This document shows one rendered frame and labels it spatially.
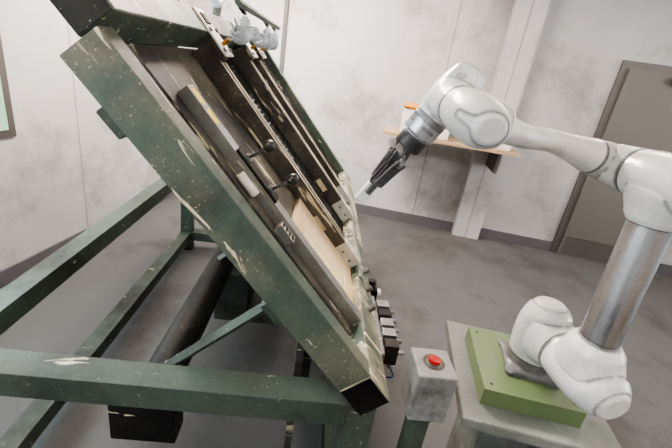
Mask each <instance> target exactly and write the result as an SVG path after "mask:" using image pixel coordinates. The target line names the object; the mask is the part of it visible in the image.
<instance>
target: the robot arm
mask: <svg viewBox="0 0 672 448"><path fill-rule="evenodd" d="M485 80H486V78H485V75H484V74H483V73H482V72H481V71H480V70H479V69H478V68H477V67H476V66H474V65H472V64H471V63H468V62H465V61H461V62H459V63H457V64H456V65H454V66H453V67H451V68H450V69H449V70H447V71H446V72H445V73H444V74H443V75H442V76H441V77H440V78H439V79H438V80H437V81H436V82H435V83H434V85H433V86H432V87H431V88H430V89H429V91H428V92H427V93H426V95H425V96H424V98H423V101H422V102H421V104H420V105H419V108H417V109H416V110H415V111H414V113H413V114H412V115H411V116H410V117H409V118H408V120H407V121H406V122H405V125H406V126H407V128H403V130H402V131H401V132H400V133H399V134H398V135H397V137H396V139H397V141H398V142H399V143H398V144H397V145H396V146H395V147H392V146H391V147H390V148H389V149H388V151H387V153H386V154H385V156H384V157H383V158H382V160H381V161H380V162H379V164H378V165H377V166H376V168H375V169H374V170H373V172H372V173H371V175H372V176H371V178H370V179H369V180H368V182H367V183H366V184H365V185H364V186H363V187H362V188H361V190H360V191H359V192H358V193H357V194H356V195H355V199H356V200H357V201H359V202H360V203H362V204H364V202H365V201H366V200H367V199H368V198H369V197H370V196H371V195H372V194H373V192H374V191H375V190H376V189H377V188H378V187H379V188H382V187H383V186H385V185H386V184H387V183H388V182H389V181H390V180H391V179H392V178H393V177H394V176H396V175H397V174H398V173H399V172H400V171H402V170H404V169H405V167H406V166H405V165H404V163H405V162H406V161H407V159H408V157H409V156H410V154H413V155H418V154H419V153H420V152H421V151H422V150H423V149H424V148H425V143H426V144H428V145H431V144H432V143H433V142H434V141H435V140H436V139H437V137H438V136H439V135H440V134H441V133H443V131H444V130H445V129H447V130H448V131H449V132H450V133H451V134H452V135H453V136H454V137H455V138H456V139H458V140H459V141H460V142H462V143H463V144H465V145H467V146H469V147H471V148H475V149H495V148H497V147H499V146H500V145H502V144H504V145H509V146H514V147H518V148H523V149H530V150H539V151H546V152H549V153H551V154H554V155H556V156H557V157H559V158H561V159H562V160H564V161H565V162H567V163H569V164H570V165H571V166H573V167H574V168H576V169H577V170H579V171H581V172H583V173H585V174H586V175H588V176H590V177H592V178H594V179H597V180H599V181H600V182H602V183H603V184H605V185H607V186H609V187H611V188H612V189H614V190H616V191H618V192H620V193H622V194H623V204H624V208H623V211H624V215H625V217H626V221H625V223H624V225H623V228H622V230H621V232H620V235H619V237H618V239H617V242H616V244H615V247H614V249H613V251H612V254H611V256H610V258H609V261H608V263H607V265H606V268H605V270H604V273H603V275H602V277H601V280H600V282H599V284H598V287H597V289H596V292H595V294H594V296H593V299H592V301H591V303H590V306H589V308H588V310H587V313H586V315H585V318H584V320H583V322H582V325H581V327H577V328H575V327H574V326H573V325H572V324H573V318H572V315H571V313H570V311H569V310H568V308H567V307H566V306H565V305H564V304H563V303H562V302H560V301H558V300H556V299H554V298H551V297H547V296H538V297H536V298H534V299H531V300H530V301H529V302H527V303H526V304H525V305H524V307H523V308H522V309H521V311H520V313H519V315H518V317H517V319H516V321H515V324H514V327H513V330H512V333H511V337H510V341H506V340H504V339H499V340H498V342H497V343H498V345H499V347H500V349H501V353H502V356H503V360H504V364H505V369H504V371H505V373H506V374H507V375H509V376H514V377H520V378H523V379H527V380H530V381H534V382H537V383H541V384H544V385H548V386H550V387H552V388H554V389H560V390H561V391H562V392H563V393H564V394H565V395H566V396H567V397H568V398H569V399H570V400H571V401H572V402H573V403H574V404H576V405H577V406H578V407H580V408H581V409H583V410H584V411H586V412H587V413H589V414H591V415H593V416H597V417H599V418H602V419H614V418H617V417H619V416H621V415H623V414H624V413H625V412H627V411H628V409H629V408H630V406H631V401H632V391H631V386H630V384H629V383H628V382H627V381H626V377H627V376H626V362H627V357H626V355H625V352H624V351H623V349H622V347H621V344H622V342H623V340H624V338H625V336H626V333H627V331H628V329H629V327H630V325H631V323H632V321H633V319H634V317H635V315H636V313H637V310H638V308H639V306H640V304H641V302H642V300H643V298H644V296H645V294H646V292H647V290H648V287H649V285H650V283H651V281H652V279H653V277H654V275H655V273H656V271H657V269H658V267H659V264H660V262H661V260H662V258H663V256H664V254H665V252H666V250H667V248H668V246H669V244H670V241H671V239H672V153H669V152H665V151H658V150H651V149H647V148H641V147H635V146H629V145H624V144H616V143H614V142H610V141H605V140H602V139H598V138H592V137H585V136H580V135H575V134H570V133H566V132H563V131H559V130H555V129H551V128H544V127H536V126H531V125H529V124H526V123H524V122H522V121H520V120H519V119H517V118H516V111H515V109H514V107H513V106H511V105H509V104H508V103H506V102H504V101H503V100H501V99H499V98H498V97H496V96H495V95H493V94H491V93H488V92H486V93H485V92H483V91H482V89H483V87H484V84H485Z"/></svg>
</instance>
